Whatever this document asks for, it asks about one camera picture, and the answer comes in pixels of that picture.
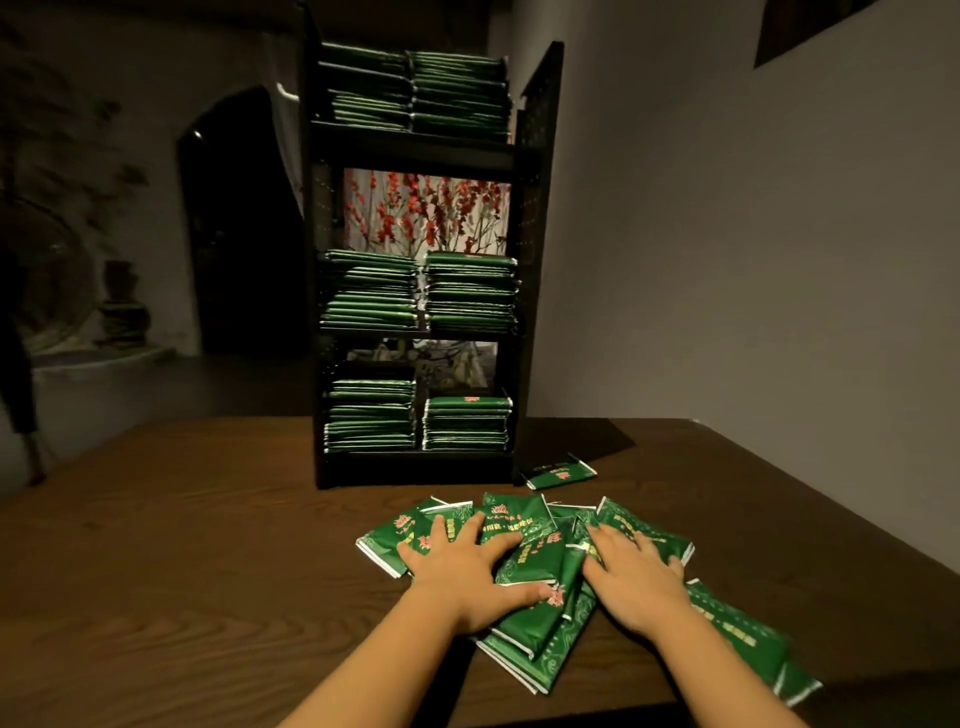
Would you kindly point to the red berry branches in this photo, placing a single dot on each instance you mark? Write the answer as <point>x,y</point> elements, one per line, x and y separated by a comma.
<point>428,210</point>

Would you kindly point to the black metal shelf rack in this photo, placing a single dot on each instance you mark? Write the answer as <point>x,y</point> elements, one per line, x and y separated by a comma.
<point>537,225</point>

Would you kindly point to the dark vase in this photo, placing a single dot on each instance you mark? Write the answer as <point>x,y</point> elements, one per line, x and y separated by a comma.
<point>120,308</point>

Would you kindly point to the pile of green packets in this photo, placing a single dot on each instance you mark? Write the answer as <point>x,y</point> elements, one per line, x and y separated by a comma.
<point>518,518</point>

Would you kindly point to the bare branched tree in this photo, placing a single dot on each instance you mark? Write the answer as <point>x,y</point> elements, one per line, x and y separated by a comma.
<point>68,150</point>

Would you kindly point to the black standing fan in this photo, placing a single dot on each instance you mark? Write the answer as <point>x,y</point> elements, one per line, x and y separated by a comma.
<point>15,375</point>

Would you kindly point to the person's left forearm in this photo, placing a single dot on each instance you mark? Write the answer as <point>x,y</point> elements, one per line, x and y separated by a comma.
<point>368,668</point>

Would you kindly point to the person's right hand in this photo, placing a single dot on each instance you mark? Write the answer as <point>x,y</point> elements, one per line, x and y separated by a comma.
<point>638,585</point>

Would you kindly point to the person's left hand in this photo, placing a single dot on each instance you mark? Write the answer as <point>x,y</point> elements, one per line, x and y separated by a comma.
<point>465,578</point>

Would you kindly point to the person's right forearm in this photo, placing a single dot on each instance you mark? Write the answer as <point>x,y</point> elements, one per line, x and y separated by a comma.
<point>728,675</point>

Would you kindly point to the white hook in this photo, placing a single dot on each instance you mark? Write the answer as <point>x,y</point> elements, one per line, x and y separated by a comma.
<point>285,92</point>

